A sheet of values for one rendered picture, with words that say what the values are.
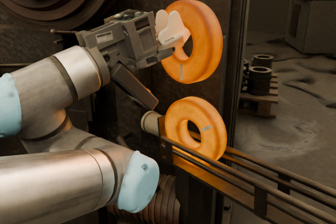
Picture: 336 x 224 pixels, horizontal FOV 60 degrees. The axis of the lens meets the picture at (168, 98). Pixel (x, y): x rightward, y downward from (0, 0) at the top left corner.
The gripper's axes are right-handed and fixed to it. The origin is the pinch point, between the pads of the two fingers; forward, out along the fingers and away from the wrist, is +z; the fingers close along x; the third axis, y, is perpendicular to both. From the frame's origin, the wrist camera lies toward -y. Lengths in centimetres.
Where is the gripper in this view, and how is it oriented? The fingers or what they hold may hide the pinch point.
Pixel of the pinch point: (186, 32)
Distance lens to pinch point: 56.6
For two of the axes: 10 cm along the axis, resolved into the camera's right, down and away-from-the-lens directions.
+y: -2.2, -8.4, -5.0
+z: 7.6, -4.7, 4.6
